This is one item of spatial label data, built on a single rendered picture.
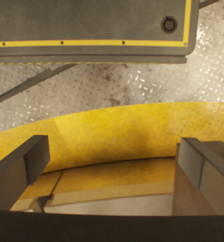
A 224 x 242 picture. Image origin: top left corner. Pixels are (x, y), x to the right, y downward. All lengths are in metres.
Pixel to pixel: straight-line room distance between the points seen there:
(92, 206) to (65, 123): 0.41
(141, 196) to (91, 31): 0.52
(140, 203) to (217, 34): 0.76
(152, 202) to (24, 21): 0.66
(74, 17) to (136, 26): 0.16
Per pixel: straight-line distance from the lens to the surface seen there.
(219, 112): 0.96
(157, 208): 0.68
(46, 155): 0.17
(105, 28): 0.50
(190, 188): 0.50
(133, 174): 0.80
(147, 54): 0.49
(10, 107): 0.96
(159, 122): 0.86
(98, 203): 0.65
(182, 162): 0.17
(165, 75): 0.83
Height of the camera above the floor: 0.80
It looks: 75 degrees down
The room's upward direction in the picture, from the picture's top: 175 degrees counter-clockwise
